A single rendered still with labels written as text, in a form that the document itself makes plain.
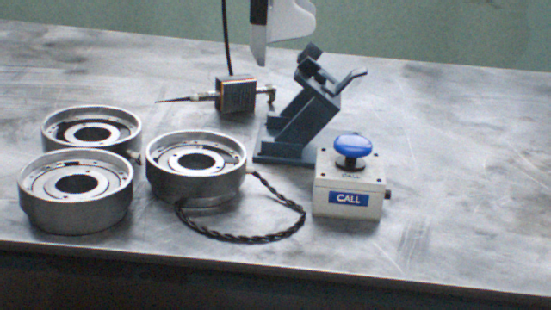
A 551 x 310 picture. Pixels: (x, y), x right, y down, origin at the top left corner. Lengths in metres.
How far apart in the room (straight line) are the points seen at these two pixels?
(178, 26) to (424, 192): 1.71
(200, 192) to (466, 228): 0.27
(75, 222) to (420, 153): 0.43
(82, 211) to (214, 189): 0.13
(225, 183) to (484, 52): 1.80
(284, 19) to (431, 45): 1.78
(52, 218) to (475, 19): 1.90
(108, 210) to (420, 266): 0.29
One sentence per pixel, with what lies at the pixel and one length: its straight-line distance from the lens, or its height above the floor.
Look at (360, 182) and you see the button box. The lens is 0.74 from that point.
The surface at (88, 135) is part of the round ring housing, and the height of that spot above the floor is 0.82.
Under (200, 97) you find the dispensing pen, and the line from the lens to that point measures 0.95.
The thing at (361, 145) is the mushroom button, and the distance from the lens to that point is 0.74.
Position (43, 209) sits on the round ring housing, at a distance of 0.71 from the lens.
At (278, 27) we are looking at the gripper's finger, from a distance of 0.68.
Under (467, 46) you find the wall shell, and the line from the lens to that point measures 2.46.
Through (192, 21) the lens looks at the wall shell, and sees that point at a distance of 2.43.
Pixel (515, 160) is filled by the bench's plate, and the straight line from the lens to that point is 0.95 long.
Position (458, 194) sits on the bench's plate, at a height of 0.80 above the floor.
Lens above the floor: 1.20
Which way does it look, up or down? 27 degrees down
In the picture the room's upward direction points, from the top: 5 degrees clockwise
